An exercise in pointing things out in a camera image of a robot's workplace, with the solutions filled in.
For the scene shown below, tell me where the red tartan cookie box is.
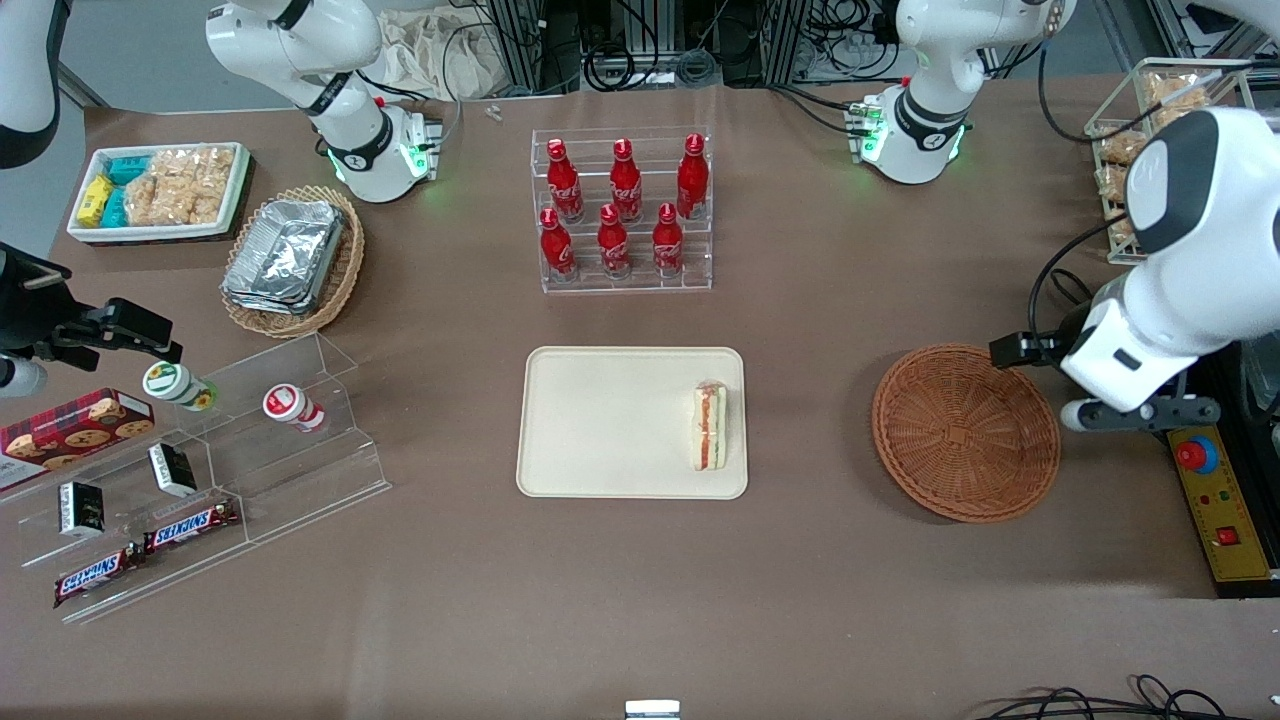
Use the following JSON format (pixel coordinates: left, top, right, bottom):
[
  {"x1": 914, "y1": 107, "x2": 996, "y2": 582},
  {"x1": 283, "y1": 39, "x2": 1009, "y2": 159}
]
[{"x1": 0, "y1": 388, "x2": 157, "y2": 492}]

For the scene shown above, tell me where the aluminium frame post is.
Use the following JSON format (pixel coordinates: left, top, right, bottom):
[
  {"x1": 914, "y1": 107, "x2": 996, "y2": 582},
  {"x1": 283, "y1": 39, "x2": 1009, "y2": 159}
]
[
  {"x1": 485, "y1": 0, "x2": 563, "y2": 97},
  {"x1": 762, "y1": 0, "x2": 813, "y2": 87}
]

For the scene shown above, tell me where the clear acrylic bottle rack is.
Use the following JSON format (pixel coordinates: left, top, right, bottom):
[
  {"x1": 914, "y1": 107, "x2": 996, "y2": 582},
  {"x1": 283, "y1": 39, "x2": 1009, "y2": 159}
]
[{"x1": 530, "y1": 126, "x2": 714, "y2": 295}]

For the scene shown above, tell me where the light oval wicker basket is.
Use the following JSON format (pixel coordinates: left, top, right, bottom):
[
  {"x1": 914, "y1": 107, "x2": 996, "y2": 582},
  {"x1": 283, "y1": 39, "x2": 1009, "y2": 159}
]
[{"x1": 220, "y1": 185, "x2": 366, "y2": 340}]

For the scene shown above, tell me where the aluminium foil container stack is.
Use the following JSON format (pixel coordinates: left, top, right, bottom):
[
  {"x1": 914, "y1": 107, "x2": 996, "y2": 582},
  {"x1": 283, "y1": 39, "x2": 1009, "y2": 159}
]
[{"x1": 222, "y1": 199, "x2": 347, "y2": 317}]

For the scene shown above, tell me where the clear acrylic stepped shelf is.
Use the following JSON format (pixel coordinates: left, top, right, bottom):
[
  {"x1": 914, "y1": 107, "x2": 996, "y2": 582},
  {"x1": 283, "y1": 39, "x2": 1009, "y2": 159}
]
[{"x1": 0, "y1": 332, "x2": 393, "y2": 627}]

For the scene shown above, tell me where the round brown wicker basket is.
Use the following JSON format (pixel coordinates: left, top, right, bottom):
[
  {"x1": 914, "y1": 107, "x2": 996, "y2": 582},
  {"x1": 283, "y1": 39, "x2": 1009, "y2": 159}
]
[{"x1": 871, "y1": 344, "x2": 1061, "y2": 524}]

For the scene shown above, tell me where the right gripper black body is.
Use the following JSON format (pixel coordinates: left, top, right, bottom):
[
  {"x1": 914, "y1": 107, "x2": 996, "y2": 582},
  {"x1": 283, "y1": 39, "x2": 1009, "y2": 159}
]
[{"x1": 0, "y1": 243, "x2": 77, "y2": 359}]

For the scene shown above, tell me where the clear rice cracker bag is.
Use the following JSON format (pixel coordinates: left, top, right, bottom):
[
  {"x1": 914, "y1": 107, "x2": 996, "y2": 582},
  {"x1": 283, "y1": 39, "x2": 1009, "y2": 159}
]
[
  {"x1": 150, "y1": 147, "x2": 237, "y2": 225},
  {"x1": 124, "y1": 170, "x2": 179, "y2": 227}
]

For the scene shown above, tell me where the yellow snack packet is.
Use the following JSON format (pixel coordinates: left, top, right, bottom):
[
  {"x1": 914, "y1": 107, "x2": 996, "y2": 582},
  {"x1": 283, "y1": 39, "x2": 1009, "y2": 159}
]
[{"x1": 77, "y1": 177, "x2": 114, "y2": 228}]

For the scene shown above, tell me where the coiled black cable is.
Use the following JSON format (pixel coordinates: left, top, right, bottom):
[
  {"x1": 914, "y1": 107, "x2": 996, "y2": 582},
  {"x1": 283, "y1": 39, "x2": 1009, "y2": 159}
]
[{"x1": 583, "y1": 38, "x2": 638, "y2": 93}]

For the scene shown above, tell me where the red-capped white yogurt bottle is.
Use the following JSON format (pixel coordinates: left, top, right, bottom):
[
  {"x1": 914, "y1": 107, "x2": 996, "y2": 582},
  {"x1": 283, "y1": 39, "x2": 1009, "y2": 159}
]
[{"x1": 262, "y1": 384, "x2": 328, "y2": 434}]

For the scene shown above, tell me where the white rectangular snack tray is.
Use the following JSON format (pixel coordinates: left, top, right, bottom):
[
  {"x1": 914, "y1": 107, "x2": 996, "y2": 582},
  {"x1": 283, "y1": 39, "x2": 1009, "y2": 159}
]
[{"x1": 67, "y1": 142, "x2": 252, "y2": 246}]

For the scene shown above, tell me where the beige plastic serving tray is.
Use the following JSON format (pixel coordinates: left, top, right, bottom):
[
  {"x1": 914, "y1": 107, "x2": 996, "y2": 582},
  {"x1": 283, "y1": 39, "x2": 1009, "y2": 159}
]
[{"x1": 516, "y1": 346, "x2": 749, "y2": 500}]

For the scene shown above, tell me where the crumpled beige cloth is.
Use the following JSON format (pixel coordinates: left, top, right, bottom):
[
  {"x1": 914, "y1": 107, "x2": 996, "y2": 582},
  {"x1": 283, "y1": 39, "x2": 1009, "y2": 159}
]
[{"x1": 380, "y1": 8, "x2": 503, "y2": 102}]

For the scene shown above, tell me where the black cable bundle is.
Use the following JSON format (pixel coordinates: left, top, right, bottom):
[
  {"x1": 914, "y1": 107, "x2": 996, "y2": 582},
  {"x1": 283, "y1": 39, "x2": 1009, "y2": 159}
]
[{"x1": 983, "y1": 674, "x2": 1280, "y2": 720}]

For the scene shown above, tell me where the red cola bottle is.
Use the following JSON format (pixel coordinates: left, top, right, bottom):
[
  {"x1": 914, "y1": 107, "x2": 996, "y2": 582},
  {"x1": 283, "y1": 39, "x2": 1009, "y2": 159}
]
[
  {"x1": 597, "y1": 203, "x2": 633, "y2": 281},
  {"x1": 610, "y1": 138, "x2": 644, "y2": 224},
  {"x1": 546, "y1": 138, "x2": 585, "y2": 224},
  {"x1": 539, "y1": 207, "x2": 579, "y2": 284},
  {"x1": 652, "y1": 203, "x2": 686, "y2": 280},
  {"x1": 676, "y1": 133, "x2": 710, "y2": 222}
]

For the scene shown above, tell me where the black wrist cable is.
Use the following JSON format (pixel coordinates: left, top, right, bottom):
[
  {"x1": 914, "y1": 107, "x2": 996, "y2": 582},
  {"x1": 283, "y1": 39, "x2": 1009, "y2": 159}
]
[{"x1": 1027, "y1": 214, "x2": 1138, "y2": 343}]

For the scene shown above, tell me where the metal wire rack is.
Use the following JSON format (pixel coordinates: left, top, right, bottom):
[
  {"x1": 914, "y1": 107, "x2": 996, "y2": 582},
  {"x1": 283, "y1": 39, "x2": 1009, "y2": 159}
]
[{"x1": 1084, "y1": 57, "x2": 1258, "y2": 268}]

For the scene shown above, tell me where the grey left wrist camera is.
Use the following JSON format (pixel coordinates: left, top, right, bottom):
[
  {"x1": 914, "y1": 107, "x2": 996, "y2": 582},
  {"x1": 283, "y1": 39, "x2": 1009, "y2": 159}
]
[{"x1": 1061, "y1": 397, "x2": 1223, "y2": 434}]

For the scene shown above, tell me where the yellow emergency stop box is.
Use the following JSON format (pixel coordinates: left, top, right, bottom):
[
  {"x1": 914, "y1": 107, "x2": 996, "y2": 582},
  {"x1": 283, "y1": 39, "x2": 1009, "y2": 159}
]
[{"x1": 1166, "y1": 417, "x2": 1279, "y2": 585}]

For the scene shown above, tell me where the triangle sandwich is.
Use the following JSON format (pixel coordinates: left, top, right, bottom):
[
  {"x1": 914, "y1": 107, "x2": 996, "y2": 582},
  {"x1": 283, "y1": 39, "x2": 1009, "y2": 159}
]
[{"x1": 692, "y1": 379, "x2": 729, "y2": 473}]

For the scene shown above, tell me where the small black carton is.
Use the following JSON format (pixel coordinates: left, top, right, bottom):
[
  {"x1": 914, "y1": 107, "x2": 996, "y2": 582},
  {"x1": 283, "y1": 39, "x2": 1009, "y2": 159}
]
[
  {"x1": 57, "y1": 481, "x2": 107, "y2": 540},
  {"x1": 147, "y1": 443, "x2": 199, "y2": 499}
]

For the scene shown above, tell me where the green-capped white yogurt bottle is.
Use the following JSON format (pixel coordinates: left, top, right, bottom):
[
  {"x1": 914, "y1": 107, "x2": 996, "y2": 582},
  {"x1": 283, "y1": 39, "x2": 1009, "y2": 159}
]
[{"x1": 141, "y1": 361, "x2": 219, "y2": 413}]

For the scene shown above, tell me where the Snickers chocolate bar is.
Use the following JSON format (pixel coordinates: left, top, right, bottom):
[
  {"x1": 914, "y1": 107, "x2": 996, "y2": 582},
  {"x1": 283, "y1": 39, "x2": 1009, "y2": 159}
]
[
  {"x1": 142, "y1": 498, "x2": 242, "y2": 555},
  {"x1": 52, "y1": 545, "x2": 147, "y2": 610}
]

